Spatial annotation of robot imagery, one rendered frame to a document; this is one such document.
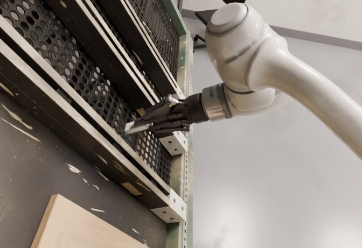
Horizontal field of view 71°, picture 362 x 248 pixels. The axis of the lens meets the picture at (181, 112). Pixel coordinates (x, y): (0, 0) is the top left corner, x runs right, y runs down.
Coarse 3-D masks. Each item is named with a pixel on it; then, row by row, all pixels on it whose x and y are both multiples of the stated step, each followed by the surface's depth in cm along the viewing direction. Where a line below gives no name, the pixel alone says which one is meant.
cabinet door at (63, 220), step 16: (48, 208) 47; (64, 208) 49; (80, 208) 53; (48, 224) 45; (64, 224) 48; (80, 224) 52; (96, 224) 56; (48, 240) 44; (64, 240) 47; (80, 240) 51; (96, 240) 54; (112, 240) 59; (128, 240) 64
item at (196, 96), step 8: (192, 96) 63; (200, 96) 63; (176, 104) 63; (184, 104) 63; (192, 104) 62; (200, 104) 61; (184, 112) 65; (192, 112) 62; (200, 112) 61; (192, 120) 63; (200, 120) 63
